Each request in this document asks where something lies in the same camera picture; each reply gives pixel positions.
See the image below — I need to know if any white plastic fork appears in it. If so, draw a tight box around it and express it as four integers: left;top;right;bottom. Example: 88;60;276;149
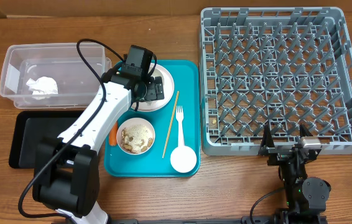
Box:
176;106;185;147

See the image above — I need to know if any black plastic tray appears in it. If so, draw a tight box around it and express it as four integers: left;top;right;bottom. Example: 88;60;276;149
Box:
9;110;82;169

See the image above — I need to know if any teal plastic tray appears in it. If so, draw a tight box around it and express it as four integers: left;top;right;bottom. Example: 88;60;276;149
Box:
103;60;201;177

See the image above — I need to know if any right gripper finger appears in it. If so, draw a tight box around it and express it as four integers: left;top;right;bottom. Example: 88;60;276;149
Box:
261;124;275;147
299;124;312;138

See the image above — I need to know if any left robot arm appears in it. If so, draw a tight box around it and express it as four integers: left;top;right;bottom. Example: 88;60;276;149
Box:
18;45;164;223

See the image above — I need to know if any white napkin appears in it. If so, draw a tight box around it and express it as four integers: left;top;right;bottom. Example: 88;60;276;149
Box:
26;77;58;100

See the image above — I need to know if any orange carrot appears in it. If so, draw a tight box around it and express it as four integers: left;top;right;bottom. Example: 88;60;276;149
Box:
109;121;118;146

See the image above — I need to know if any clear plastic bin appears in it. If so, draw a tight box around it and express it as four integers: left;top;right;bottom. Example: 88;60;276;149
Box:
0;43;100;109

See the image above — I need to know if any grey dish rack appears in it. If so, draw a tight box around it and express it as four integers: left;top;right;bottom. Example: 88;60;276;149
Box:
199;7;352;156

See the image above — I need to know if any small white round cup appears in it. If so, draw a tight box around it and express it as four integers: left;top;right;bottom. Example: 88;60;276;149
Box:
170;146;197;173

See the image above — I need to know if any white bowl with food scraps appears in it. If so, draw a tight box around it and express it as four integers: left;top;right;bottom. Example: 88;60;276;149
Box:
116;118;155;156

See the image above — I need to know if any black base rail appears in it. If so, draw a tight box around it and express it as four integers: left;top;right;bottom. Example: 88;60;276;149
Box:
107;215;329;224

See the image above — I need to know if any large white plate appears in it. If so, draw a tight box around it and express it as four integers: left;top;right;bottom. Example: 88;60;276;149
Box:
138;64;175;112

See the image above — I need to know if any wooden chopstick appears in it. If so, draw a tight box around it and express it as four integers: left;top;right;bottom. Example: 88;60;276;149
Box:
162;91;180;158

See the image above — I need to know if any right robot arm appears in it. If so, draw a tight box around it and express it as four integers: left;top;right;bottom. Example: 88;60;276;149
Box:
249;124;331;223

